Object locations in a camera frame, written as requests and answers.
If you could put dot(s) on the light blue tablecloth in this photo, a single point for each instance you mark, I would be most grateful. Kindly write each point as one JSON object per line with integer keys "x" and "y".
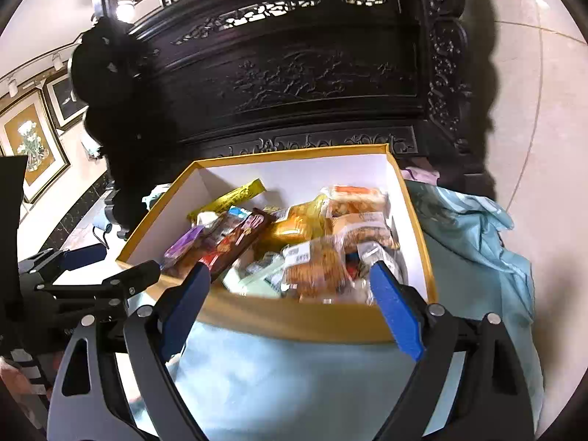
{"x": 243, "y": 387}

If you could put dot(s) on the gold framed flower picture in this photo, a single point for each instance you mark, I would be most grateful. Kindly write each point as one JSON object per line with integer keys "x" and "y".
{"x": 27, "y": 130}

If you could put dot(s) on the purple snack packet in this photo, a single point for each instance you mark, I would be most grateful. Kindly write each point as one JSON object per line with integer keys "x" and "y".
{"x": 173, "y": 253}

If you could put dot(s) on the yellow orange snack bag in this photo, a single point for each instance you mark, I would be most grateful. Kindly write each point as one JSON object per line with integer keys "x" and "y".
{"x": 296, "y": 224}

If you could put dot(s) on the dark red chocolate box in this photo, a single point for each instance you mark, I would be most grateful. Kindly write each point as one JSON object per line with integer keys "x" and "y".
{"x": 231, "y": 246}

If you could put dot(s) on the white labelled snack bag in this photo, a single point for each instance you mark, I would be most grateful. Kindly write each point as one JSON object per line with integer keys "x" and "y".
{"x": 260, "y": 278}

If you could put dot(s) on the yellow snack bar packet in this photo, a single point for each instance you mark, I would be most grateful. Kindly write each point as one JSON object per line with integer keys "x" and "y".
{"x": 221, "y": 204}

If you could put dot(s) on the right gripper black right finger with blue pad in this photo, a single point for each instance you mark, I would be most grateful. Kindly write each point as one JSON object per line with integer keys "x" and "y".
{"x": 492, "y": 400}

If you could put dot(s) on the orange brown snack packet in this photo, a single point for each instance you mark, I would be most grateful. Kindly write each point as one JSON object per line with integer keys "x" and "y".
{"x": 315, "y": 269}

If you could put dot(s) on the brown biscuit packet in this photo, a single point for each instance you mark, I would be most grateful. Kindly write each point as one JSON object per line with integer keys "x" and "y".
{"x": 345, "y": 199}

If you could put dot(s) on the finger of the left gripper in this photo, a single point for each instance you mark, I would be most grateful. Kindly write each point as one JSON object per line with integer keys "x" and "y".
{"x": 49, "y": 264}
{"x": 122, "y": 286}

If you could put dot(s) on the pink cloth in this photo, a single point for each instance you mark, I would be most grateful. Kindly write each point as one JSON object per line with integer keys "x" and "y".
{"x": 417, "y": 174}

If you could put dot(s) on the black framed dark picture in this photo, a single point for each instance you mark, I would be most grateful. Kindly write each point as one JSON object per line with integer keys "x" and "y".
{"x": 65, "y": 108}

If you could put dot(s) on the person's left hand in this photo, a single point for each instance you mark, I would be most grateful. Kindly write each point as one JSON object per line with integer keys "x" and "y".
{"x": 17, "y": 383}

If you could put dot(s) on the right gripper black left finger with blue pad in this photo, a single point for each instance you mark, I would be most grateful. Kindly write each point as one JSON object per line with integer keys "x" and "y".
{"x": 88, "y": 400}

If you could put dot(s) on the dark carved wooden cabinet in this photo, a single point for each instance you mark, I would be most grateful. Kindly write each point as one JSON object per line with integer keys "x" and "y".
{"x": 213, "y": 78}

